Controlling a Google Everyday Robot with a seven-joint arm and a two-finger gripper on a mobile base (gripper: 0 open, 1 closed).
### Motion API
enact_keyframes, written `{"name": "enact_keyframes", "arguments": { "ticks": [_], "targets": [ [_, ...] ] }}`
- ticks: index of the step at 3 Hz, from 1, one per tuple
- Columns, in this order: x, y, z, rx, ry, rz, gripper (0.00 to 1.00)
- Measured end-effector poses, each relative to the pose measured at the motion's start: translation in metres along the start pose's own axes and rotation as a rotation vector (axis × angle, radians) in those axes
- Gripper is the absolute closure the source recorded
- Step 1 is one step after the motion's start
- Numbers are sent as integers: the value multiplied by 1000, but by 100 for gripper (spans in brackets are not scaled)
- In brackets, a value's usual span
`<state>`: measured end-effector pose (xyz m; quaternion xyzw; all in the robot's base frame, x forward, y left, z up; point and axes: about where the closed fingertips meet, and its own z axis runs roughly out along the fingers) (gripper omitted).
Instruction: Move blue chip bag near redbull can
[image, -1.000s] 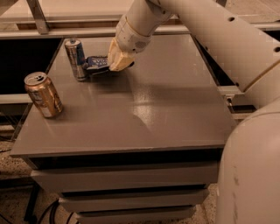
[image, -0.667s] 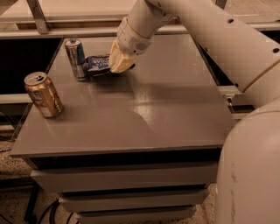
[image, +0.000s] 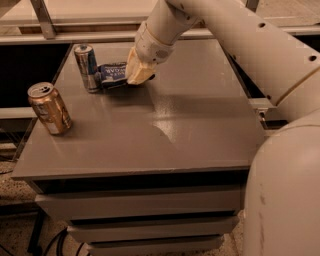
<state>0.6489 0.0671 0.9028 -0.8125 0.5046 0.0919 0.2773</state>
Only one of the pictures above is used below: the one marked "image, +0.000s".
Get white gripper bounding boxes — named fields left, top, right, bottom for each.
left=125, top=21, right=175, bottom=85

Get blue kettle chip bag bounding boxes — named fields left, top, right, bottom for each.
left=98, top=62, right=127, bottom=89

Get silver blue redbull can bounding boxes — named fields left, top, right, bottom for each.
left=74, top=44, right=100, bottom=93

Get grey drawer cabinet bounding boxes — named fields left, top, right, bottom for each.
left=13, top=40, right=264, bottom=256

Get black floor cables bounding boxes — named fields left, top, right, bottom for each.
left=26, top=209, right=88, bottom=256

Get metal window frame rail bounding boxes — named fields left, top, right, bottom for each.
left=0, top=0, right=320, bottom=46

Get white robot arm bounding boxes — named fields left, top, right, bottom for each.
left=126, top=0, right=320, bottom=256

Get gold soda can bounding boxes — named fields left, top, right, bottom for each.
left=27, top=82, right=72, bottom=135

